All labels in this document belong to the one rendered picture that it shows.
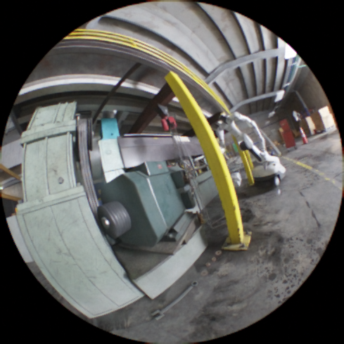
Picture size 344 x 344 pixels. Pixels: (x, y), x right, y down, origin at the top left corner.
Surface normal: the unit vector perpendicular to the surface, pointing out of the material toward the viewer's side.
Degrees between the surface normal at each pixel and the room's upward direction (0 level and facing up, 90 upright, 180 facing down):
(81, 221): 90
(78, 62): 180
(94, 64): 180
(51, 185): 90
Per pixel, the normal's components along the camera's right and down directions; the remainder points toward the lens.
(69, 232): 0.65, -0.29
